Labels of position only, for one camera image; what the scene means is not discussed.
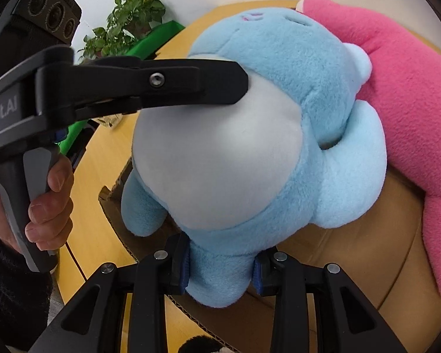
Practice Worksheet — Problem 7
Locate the pink plush bear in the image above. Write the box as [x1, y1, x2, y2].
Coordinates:
[296, 0, 441, 294]

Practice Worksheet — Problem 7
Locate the green potted plant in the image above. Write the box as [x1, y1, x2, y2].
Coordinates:
[78, 0, 166, 62]

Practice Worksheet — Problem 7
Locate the person's left hand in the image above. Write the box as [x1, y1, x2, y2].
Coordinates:
[0, 155, 74, 252]

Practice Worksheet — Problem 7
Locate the brown cardboard box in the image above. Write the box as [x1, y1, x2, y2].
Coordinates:
[97, 157, 441, 353]

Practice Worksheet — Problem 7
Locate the light blue plush toy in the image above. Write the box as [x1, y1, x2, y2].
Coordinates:
[121, 8, 387, 308]

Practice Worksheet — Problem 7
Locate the white paper cup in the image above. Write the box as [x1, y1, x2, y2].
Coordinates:
[94, 114, 123, 128]

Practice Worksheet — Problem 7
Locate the green table cloth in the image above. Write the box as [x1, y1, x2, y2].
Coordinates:
[57, 21, 184, 155]

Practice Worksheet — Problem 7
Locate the white panda plush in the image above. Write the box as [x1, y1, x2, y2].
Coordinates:
[178, 335, 224, 353]

